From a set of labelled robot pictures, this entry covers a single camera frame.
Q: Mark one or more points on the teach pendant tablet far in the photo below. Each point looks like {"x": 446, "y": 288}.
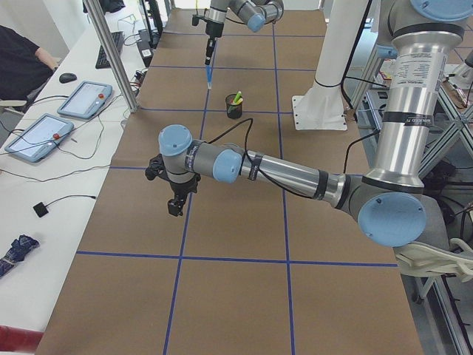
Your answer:
{"x": 86, "y": 100}

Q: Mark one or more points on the brown table mat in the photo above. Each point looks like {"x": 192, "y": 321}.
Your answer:
{"x": 248, "y": 268}

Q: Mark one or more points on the black computer mouse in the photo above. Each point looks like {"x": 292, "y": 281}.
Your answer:
{"x": 67, "y": 77}

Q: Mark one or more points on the black mesh pen cup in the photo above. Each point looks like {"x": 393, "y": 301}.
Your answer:
{"x": 232, "y": 111}

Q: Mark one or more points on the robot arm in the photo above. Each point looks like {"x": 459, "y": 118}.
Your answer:
{"x": 253, "y": 14}
{"x": 210, "y": 166}

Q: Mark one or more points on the teach pendant tablet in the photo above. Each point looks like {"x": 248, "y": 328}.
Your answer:
{"x": 86, "y": 100}
{"x": 39, "y": 139}

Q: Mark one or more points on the seated person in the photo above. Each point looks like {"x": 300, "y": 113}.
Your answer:
{"x": 25, "y": 66}

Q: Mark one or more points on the teach pendant tablet near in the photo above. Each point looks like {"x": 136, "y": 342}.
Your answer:
{"x": 39, "y": 139}

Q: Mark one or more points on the blue pen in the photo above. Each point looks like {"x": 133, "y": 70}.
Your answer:
{"x": 208, "y": 72}

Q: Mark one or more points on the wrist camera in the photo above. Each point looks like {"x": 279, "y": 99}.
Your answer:
{"x": 196, "y": 19}
{"x": 156, "y": 168}

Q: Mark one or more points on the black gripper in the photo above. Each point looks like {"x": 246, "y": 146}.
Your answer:
{"x": 213, "y": 30}
{"x": 182, "y": 188}

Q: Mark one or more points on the grey office chair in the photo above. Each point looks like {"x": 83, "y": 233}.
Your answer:
{"x": 433, "y": 254}

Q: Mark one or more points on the aluminium frame post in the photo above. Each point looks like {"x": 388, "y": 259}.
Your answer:
{"x": 105, "y": 38}

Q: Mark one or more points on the folded blue umbrella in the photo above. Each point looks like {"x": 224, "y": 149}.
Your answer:
{"x": 18, "y": 250}

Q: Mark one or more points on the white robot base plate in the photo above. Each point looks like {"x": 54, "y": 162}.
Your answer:
{"x": 321, "y": 106}

